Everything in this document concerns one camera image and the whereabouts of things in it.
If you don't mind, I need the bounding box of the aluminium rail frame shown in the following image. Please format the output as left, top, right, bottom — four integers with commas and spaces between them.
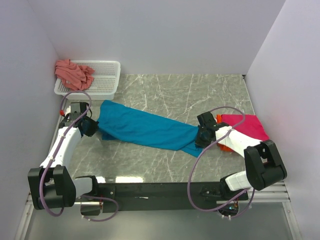
25, 182, 291, 206

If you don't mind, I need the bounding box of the salmon crumpled t shirt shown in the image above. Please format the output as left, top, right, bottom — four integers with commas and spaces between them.
55, 59, 95, 91

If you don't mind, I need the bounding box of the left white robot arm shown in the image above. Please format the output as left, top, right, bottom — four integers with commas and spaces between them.
27, 102, 100, 210

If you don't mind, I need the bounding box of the white plastic basket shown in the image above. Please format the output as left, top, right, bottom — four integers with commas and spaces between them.
54, 60, 121, 100

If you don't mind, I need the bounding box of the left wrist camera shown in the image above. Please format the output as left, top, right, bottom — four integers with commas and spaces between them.
59, 104, 74, 119

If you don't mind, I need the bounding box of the blue t shirt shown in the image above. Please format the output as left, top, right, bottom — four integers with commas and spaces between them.
98, 100, 202, 157

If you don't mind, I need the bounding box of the pink folded t shirt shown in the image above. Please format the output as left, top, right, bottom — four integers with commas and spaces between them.
216, 114, 270, 141

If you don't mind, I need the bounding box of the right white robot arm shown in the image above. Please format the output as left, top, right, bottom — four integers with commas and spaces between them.
195, 111, 288, 200

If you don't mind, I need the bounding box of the black base beam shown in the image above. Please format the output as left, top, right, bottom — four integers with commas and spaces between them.
76, 182, 241, 217

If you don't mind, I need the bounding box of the orange folded t shirt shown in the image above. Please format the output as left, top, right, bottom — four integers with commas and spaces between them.
216, 114, 237, 152

